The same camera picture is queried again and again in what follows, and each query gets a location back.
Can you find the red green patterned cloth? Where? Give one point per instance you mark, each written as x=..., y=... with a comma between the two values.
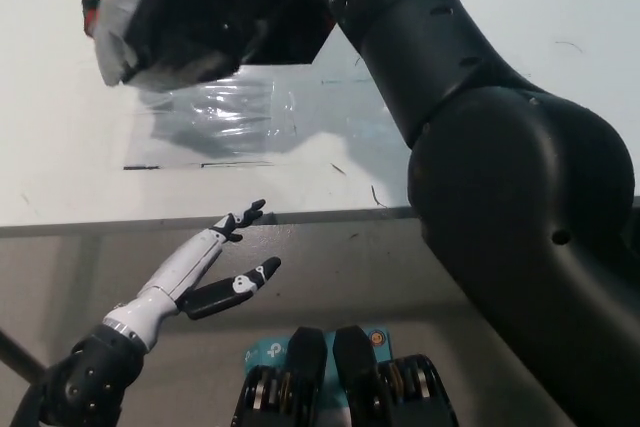
x=91, y=12

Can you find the black table leg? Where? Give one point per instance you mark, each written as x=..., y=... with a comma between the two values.
x=20, y=354

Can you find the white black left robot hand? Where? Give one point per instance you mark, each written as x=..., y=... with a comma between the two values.
x=180, y=272

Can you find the black plastic bag grey lining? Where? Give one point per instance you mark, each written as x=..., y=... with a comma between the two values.
x=200, y=22

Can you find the teal TP-Link box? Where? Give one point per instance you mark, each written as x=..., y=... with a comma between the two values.
x=265, y=354

